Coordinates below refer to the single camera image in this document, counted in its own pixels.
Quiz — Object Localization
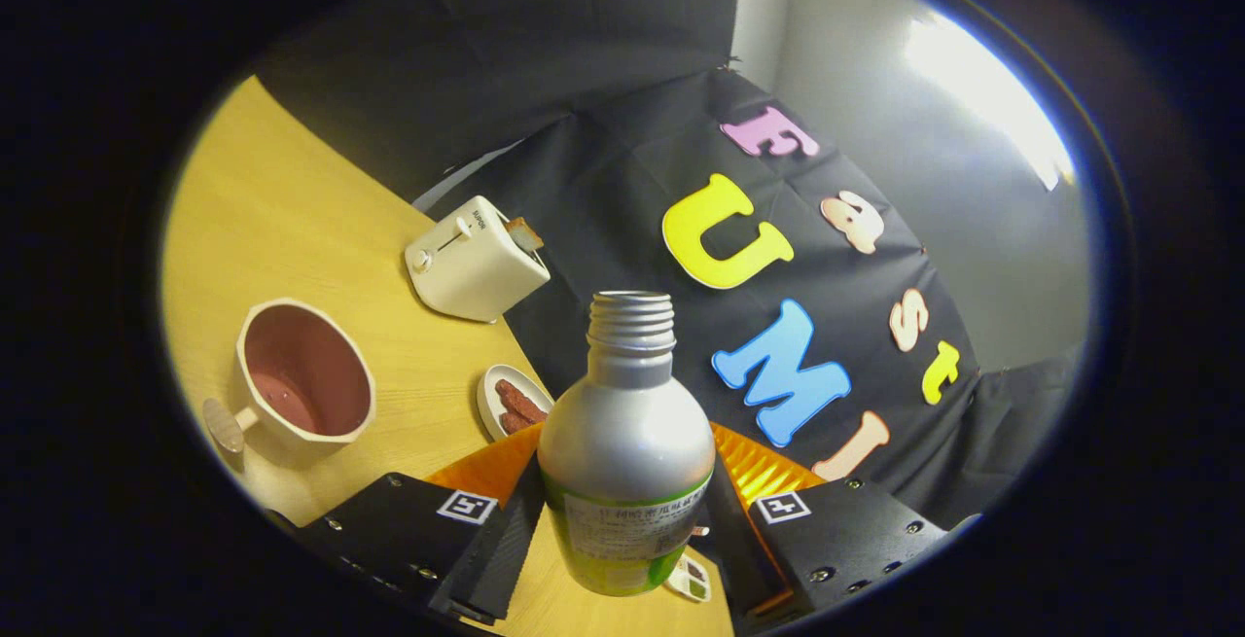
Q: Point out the divided plate with grains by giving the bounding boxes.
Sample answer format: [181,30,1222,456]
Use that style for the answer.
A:
[666,551,713,605]

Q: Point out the cream cup with wooden handle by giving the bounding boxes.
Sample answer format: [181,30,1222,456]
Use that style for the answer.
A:
[201,298,377,453]

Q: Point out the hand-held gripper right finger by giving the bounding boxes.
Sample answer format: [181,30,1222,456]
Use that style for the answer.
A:
[708,421,949,619]

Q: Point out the wooden table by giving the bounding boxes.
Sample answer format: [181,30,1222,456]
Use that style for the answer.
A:
[160,75,735,637]

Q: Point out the small white oval plate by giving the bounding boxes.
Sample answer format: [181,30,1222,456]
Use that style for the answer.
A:
[476,364,555,442]

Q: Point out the cream toaster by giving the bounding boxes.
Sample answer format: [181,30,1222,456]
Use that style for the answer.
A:
[405,195,551,324]

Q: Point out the red sausage pieces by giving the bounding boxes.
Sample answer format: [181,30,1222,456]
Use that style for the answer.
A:
[494,378,549,436]

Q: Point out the silver juice bottle green label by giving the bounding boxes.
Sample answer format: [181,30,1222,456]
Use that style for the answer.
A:
[537,289,718,597]

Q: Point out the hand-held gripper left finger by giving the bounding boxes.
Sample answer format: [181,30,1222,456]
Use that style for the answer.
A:
[292,423,548,626]

